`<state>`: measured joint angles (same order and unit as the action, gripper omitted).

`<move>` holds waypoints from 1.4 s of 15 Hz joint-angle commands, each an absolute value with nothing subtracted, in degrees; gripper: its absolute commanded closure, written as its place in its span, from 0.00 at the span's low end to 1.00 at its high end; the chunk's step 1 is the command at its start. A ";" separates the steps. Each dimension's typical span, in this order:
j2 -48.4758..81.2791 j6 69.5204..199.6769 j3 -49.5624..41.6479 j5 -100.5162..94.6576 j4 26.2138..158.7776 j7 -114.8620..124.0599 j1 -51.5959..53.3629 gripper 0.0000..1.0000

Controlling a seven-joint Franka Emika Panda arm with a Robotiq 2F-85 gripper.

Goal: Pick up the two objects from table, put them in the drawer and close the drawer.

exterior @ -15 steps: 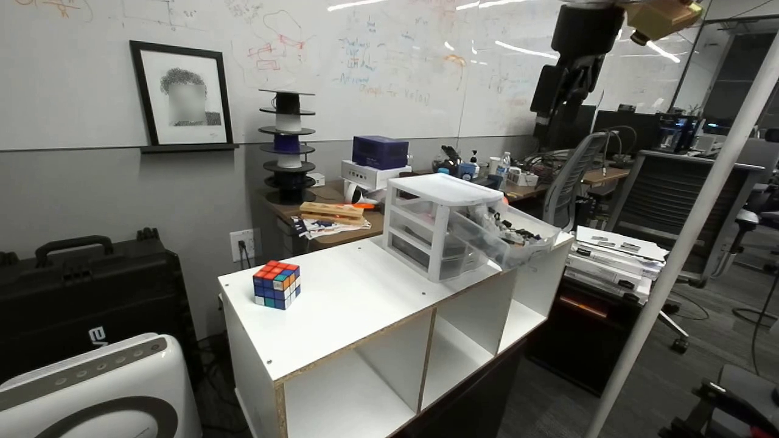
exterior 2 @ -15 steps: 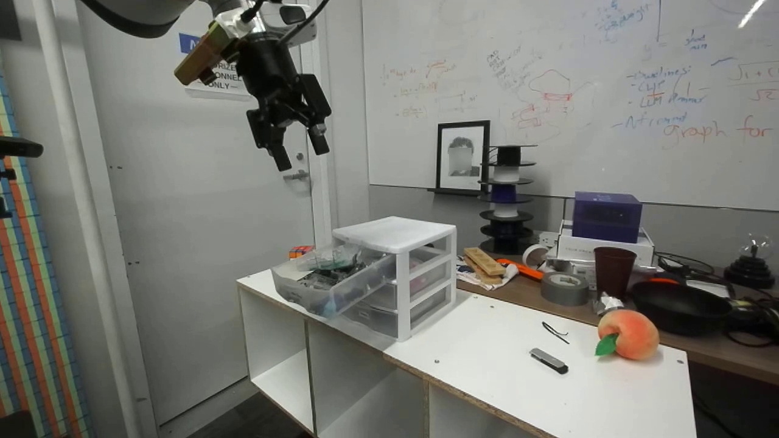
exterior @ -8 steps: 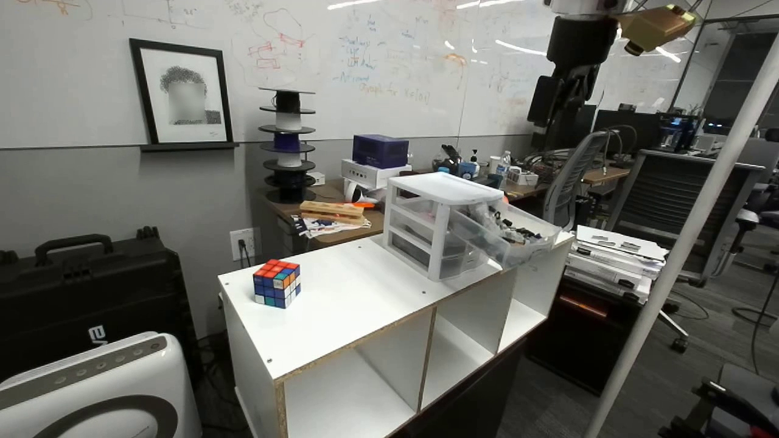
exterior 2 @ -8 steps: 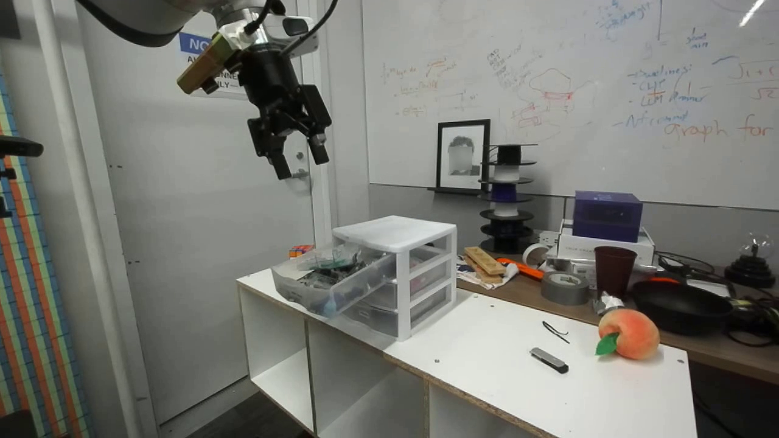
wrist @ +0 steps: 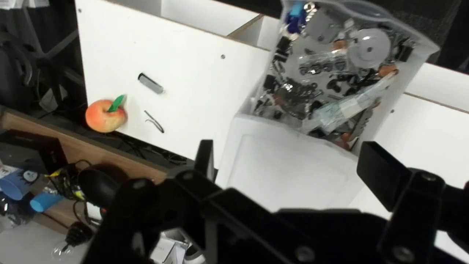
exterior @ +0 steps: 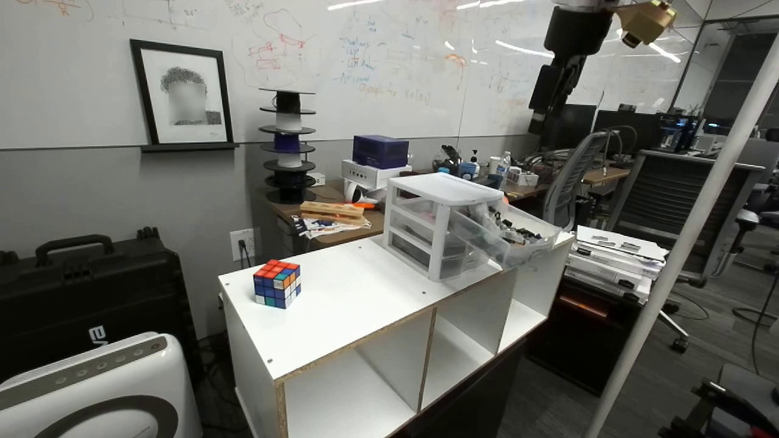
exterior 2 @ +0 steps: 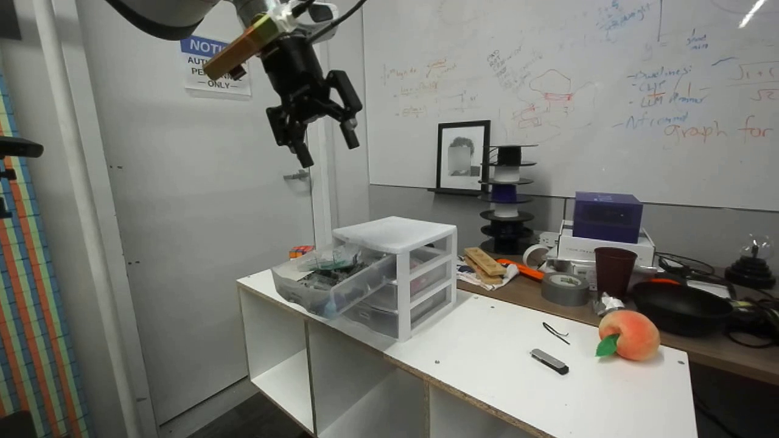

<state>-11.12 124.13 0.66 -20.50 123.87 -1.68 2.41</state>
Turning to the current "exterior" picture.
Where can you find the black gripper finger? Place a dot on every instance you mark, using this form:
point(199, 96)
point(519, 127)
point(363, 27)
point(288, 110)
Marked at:
point(546, 94)
point(571, 85)

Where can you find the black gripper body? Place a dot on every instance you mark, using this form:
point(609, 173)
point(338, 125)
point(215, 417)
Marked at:
point(577, 34)

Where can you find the dark computer monitor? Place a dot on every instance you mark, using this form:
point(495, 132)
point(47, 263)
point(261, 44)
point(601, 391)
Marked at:
point(624, 129)

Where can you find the grey mesh office chair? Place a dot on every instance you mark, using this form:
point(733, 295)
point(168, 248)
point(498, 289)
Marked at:
point(580, 167)

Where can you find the stack of white papers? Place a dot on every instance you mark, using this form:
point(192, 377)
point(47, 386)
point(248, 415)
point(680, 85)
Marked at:
point(618, 251)

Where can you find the purple box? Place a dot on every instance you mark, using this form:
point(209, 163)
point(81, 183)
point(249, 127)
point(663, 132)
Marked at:
point(381, 152)

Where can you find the white cardboard box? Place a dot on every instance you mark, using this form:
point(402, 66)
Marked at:
point(369, 173)

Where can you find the light wooden block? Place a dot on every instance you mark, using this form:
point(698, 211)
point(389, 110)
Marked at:
point(330, 211)

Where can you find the black cabinet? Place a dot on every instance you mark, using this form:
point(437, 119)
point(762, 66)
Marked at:
point(580, 341)

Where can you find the loose papers on desk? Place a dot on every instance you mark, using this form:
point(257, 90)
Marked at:
point(330, 228)

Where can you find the black and white spool tower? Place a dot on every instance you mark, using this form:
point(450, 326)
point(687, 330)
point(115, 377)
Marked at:
point(286, 147)

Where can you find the white shelf unit table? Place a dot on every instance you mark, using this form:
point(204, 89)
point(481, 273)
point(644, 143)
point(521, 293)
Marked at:
point(341, 299)

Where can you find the Rubik's cube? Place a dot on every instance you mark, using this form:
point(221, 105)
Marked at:
point(276, 282)

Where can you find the black stand base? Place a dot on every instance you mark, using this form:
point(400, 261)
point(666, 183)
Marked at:
point(721, 409)

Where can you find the black framed picture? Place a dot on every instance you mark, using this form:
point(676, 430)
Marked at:
point(184, 96)

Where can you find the black hard carrying case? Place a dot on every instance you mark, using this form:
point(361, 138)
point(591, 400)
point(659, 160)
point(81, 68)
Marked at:
point(88, 299)

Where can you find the white rounded appliance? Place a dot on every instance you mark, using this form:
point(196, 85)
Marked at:
point(99, 391)

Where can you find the yellow wrist camera mount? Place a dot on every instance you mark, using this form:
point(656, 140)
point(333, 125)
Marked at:
point(646, 20)

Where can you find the white plastic drawer unit frame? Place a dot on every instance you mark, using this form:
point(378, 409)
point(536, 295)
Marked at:
point(440, 196)

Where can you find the white table frame bar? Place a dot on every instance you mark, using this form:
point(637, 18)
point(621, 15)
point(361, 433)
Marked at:
point(682, 243)

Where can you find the white wall outlet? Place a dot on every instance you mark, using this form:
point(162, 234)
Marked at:
point(243, 243)

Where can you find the black wall ledge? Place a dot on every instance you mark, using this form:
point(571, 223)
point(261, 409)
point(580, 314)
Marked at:
point(192, 147)

